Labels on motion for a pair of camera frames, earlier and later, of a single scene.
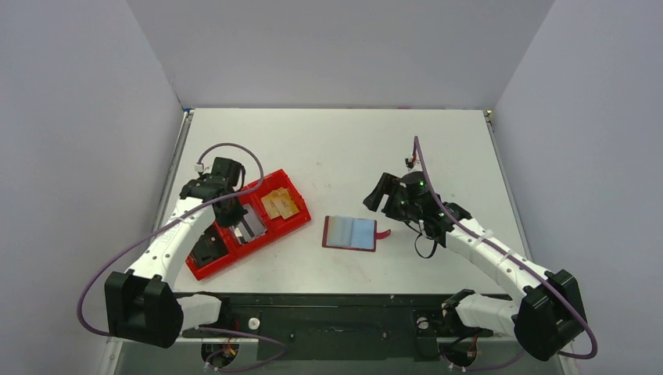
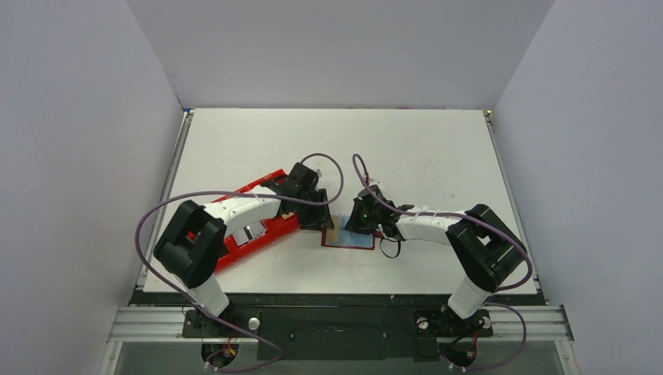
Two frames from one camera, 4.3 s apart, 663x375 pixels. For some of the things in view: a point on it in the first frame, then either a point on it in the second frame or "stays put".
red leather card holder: x=353 y=233 stays put
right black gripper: x=390 y=195 → x=360 y=218
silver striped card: x=249 y=226 stays put
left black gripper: x=232 y=219 → x=318 y=219
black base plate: x=336 y=327 stays put
